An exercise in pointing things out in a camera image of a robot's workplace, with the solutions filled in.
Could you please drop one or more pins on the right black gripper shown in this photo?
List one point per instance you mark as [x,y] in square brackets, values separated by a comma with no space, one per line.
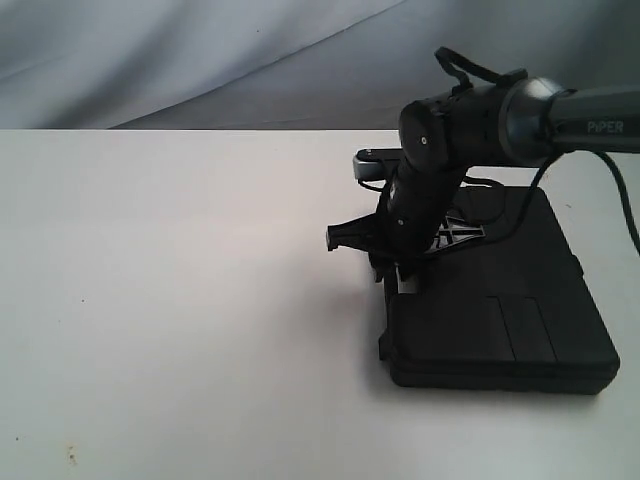
[409,225]

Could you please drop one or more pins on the black plastic tool case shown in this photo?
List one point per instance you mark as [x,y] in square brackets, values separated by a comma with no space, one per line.
[514,316]

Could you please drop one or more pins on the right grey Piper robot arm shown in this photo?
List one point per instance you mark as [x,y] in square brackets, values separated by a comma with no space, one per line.
[514,122]

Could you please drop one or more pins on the white backdrop cloth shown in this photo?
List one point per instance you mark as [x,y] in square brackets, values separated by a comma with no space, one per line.
[285,64]

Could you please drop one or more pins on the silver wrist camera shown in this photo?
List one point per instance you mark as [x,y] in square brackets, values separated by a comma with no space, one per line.
[371,165]

